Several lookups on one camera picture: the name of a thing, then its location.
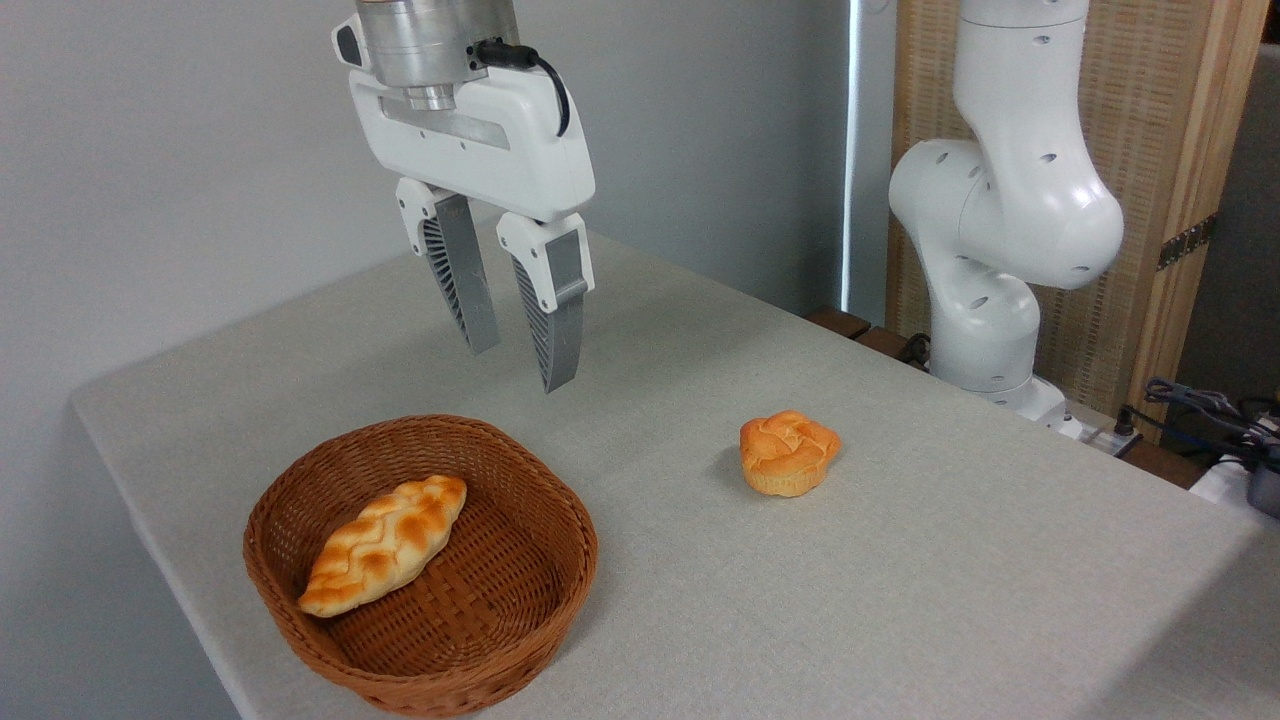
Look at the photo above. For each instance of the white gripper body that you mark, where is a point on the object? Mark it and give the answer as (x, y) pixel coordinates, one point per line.
(470, 150)

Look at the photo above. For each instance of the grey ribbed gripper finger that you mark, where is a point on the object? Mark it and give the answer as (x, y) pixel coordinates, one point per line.
(465, 280)
(562, 330)

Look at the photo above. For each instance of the round orange bread bun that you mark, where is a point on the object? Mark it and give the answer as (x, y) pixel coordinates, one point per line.
(790, 455)

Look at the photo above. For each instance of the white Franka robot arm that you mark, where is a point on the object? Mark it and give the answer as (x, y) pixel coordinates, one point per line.
(1000, 200)

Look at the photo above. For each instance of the braided golden bread loaf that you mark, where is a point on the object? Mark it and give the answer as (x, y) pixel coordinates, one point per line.
(380, 545)

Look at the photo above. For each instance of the brown wicker basket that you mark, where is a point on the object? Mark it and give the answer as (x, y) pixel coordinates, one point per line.
(480, 620)

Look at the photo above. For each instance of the beige linen tablecloth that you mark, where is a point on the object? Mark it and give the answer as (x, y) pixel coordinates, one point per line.
(850, 600)

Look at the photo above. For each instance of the dark metal screen hinge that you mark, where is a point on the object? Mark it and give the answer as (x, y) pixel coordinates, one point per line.
(1186, 243)

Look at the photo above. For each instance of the small grey box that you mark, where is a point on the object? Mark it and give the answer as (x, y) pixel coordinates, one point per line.
(1266, 492)

